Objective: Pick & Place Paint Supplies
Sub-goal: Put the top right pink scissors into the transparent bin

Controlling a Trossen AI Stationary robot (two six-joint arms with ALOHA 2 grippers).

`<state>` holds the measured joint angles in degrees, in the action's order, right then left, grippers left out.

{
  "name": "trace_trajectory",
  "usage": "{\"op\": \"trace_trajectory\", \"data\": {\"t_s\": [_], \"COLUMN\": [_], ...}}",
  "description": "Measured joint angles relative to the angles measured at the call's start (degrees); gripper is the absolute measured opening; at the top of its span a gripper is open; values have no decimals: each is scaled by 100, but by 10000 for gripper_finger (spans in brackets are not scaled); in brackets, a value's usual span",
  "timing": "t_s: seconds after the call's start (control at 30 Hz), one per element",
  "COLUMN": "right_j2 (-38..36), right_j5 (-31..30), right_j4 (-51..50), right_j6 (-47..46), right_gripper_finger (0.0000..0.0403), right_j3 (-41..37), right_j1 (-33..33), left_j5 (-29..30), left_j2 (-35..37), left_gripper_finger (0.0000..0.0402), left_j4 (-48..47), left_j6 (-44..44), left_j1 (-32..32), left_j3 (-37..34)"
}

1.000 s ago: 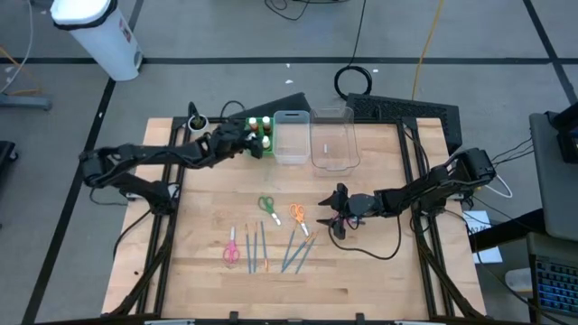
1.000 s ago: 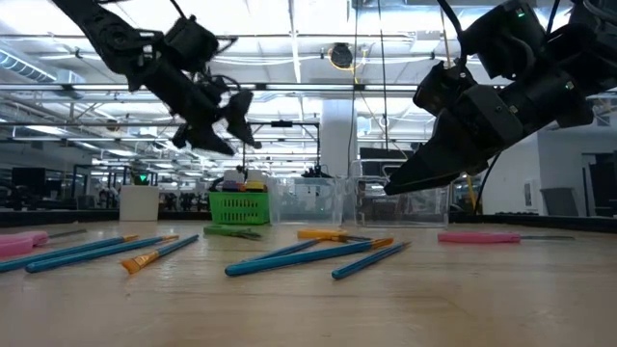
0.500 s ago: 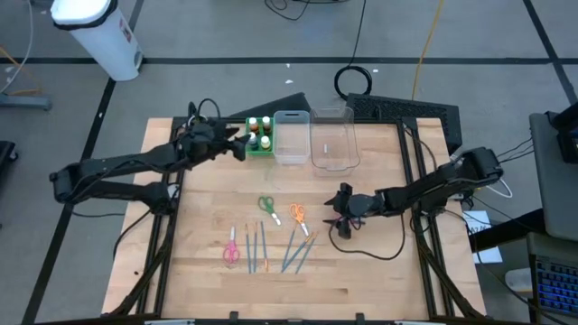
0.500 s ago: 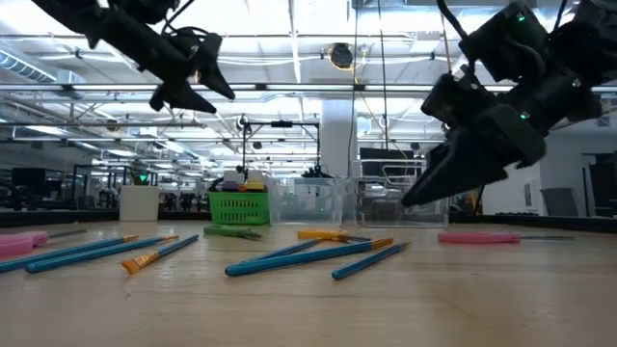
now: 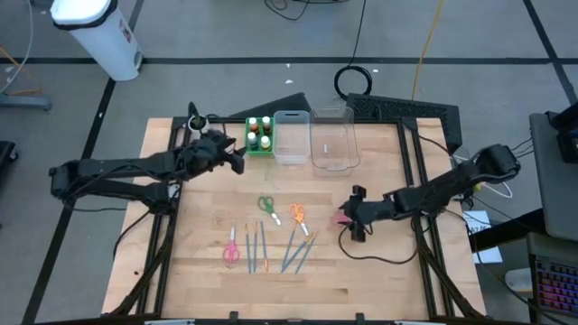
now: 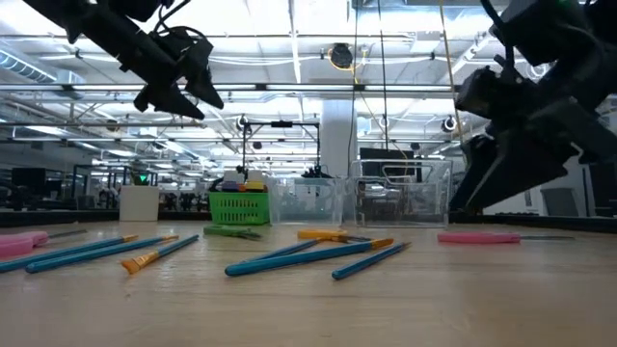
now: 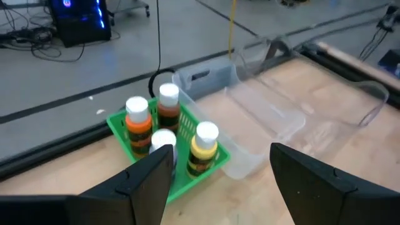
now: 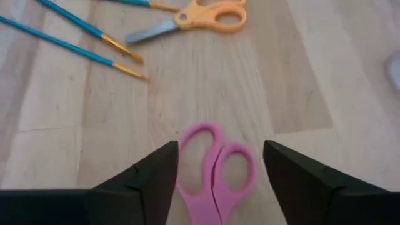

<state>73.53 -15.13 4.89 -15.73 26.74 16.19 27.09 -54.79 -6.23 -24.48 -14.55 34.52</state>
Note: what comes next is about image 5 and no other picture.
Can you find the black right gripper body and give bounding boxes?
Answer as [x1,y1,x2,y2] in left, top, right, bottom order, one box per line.
[350,184,396,243]

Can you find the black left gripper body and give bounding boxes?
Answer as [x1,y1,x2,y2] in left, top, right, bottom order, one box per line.
[182,129,232,176]

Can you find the orange scissors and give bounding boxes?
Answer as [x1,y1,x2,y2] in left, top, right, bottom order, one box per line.
[288,202,311,237]

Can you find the green scissors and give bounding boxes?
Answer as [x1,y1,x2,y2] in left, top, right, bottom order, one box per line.
[256,194,283,227]

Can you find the blue handled paintbrush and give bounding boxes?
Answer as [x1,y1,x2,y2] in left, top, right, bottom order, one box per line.
[244,222,252,274]
[294,234,319,275]
[281,230,319,274]
[259,220,270,274]
[281,225,298,273]

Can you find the green plastic basket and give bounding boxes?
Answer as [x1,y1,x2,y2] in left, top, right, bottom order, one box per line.
[244,116,275,158]

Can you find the white cylindrical cup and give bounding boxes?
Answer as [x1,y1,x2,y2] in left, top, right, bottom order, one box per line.
[188,114,210,134]

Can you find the large clear plastic bin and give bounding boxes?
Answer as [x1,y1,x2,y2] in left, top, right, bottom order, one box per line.
[309,106,362,178]

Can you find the small clear plastic bin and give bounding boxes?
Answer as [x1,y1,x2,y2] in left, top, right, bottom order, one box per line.
[272,109,312,166]

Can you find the black triangular panel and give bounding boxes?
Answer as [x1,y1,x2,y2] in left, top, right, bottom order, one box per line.
[228,91,313,120]

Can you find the white paper sheet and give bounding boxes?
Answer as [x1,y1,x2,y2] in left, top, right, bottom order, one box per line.
[462,209,504,265]

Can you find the black perforated metal panel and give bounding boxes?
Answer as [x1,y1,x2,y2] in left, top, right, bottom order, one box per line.
[345,92,463,154]

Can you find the white trash bin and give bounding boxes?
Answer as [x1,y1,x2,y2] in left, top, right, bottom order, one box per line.
[49,0,145,83]

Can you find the grey metal stand base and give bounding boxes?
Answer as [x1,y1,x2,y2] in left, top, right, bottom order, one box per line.
[0,92,52,112]

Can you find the backlit computer keyboard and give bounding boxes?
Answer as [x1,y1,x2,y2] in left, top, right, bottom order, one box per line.
[534,254,578,320]

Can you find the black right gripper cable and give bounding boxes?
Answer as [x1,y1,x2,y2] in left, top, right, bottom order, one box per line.
[337,220,419,265]

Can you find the black aluminium table frame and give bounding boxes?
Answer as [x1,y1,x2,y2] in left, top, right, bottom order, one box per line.
[101,115,489,325]

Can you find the black hanging cable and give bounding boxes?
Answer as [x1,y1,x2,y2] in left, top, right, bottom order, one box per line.
[332,0,374,102]

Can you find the yellow cable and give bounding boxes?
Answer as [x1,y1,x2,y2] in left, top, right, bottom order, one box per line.
[410,0,447,102]

